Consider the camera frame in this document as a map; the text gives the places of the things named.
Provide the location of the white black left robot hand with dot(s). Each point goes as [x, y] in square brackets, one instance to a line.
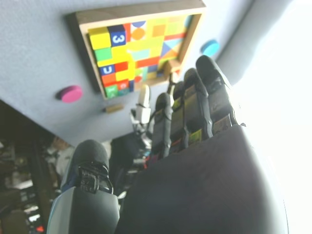
[190, 185]

